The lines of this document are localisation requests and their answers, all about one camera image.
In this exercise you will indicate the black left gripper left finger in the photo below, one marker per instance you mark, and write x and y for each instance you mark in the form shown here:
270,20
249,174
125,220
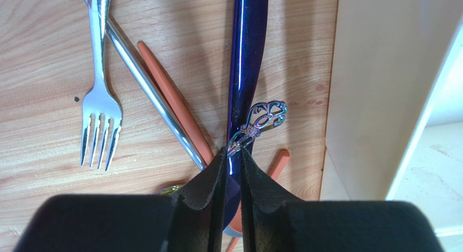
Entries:
190,219

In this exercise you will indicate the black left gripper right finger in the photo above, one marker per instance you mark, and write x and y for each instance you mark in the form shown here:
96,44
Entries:
273,219

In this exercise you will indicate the iridescent rainbow spoon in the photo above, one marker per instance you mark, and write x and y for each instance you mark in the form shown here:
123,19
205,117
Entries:
261,117

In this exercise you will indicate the orange spoon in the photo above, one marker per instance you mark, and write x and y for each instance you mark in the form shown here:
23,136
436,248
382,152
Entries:
188,123

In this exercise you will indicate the large silver spoon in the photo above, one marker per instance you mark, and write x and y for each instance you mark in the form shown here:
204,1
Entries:
153,94

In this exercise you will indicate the silver fork in pile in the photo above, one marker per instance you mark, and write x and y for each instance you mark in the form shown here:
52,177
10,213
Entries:
101,113

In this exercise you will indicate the white divided utensil tray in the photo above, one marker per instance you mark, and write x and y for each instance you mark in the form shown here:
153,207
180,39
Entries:
394,124

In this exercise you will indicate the blue serrated knife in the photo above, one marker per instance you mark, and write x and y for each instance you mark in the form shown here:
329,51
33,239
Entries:
247,49

